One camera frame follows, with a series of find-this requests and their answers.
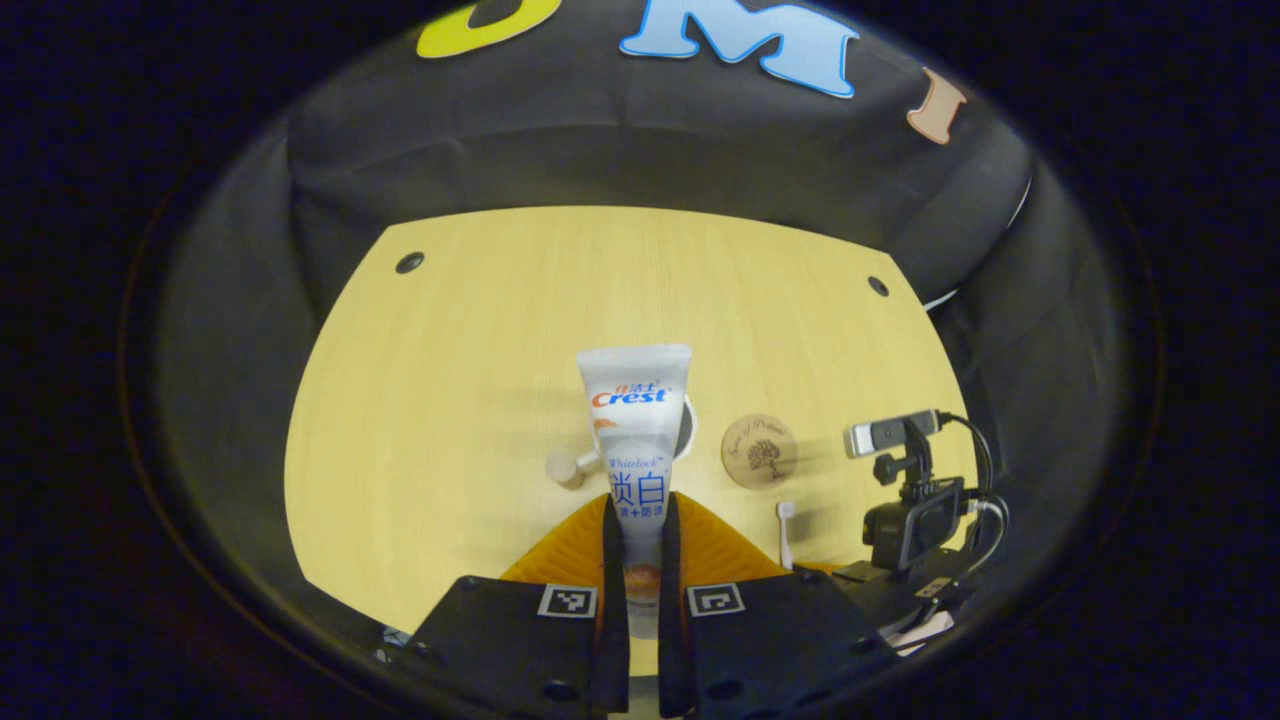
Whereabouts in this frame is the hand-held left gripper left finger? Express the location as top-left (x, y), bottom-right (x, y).
top-left (378, 492), bottom-right (633, 720)

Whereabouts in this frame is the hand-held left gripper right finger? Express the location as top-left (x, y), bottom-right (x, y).
top-left (655, 492), bottom-right (901, 720)

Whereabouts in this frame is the white cup with wooden handle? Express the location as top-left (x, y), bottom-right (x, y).
top-left (545, 395), bottom-right (699, 491)

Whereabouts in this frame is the round wooden coaster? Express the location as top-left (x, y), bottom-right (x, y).
top-left (720, 413), bottom-right (799, 490)

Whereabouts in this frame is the white toothpaste tube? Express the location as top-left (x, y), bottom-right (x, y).
top-left (577, 344), bottom-right (693, 641)

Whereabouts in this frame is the wooden desktop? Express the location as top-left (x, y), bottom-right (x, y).
top-left (283, 205), bottom-right (986, 681)

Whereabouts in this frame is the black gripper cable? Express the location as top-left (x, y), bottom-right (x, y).
top-left (938, 413), bottom-right (1011, 581)

